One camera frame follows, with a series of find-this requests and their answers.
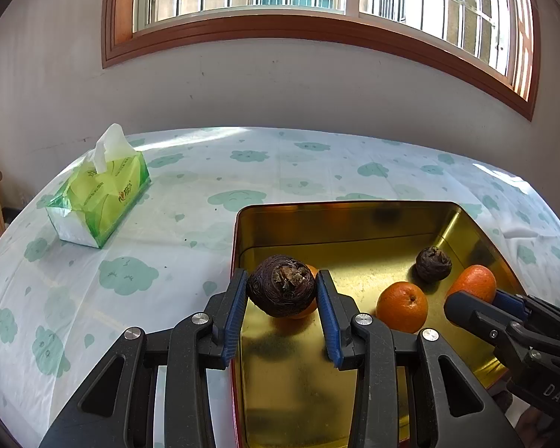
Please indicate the red and gold tin box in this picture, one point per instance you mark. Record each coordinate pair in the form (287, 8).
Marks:
(354, 233)

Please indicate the dark brown wrinkled fruit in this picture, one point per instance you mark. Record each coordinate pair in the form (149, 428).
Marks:
(270, 294)
(433, 264)

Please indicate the green tissue pack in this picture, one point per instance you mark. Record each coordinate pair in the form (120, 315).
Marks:
(102, 200)

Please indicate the orange mandarin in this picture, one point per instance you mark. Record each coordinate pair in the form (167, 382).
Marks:
(471, 282)
(401, 306)

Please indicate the wooden framed barred window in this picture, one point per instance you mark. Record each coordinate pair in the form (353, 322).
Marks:
(308, 32)

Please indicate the small yellow-orange citrus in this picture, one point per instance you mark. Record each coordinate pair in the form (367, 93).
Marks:
(308, 311)

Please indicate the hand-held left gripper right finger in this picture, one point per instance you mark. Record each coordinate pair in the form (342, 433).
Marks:
(329, 317)

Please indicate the white cloud-print tablecloth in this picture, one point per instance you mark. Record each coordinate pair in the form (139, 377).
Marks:
(144, 298)

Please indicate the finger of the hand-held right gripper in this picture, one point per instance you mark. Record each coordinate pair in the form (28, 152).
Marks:
(471, 312)
(511, 301)

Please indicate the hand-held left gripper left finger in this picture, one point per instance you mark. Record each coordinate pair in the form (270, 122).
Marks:
(235, 317)

